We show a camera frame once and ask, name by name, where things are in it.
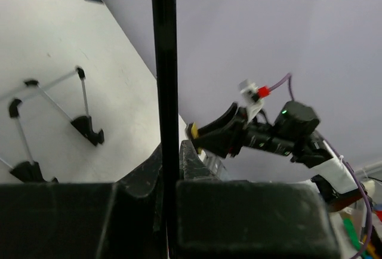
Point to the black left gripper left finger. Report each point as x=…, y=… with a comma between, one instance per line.
x=91, y=220

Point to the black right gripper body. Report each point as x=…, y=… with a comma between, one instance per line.
x=256, y=135

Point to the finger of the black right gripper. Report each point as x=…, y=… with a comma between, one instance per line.
x=221, y=121
x=221, y=143

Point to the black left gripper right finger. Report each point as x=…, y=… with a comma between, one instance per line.
x=241, y=219

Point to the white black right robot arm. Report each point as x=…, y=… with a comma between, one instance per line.
x=294, y=135

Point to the folding metal easel stand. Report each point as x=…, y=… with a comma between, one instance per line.
x=45, y=115

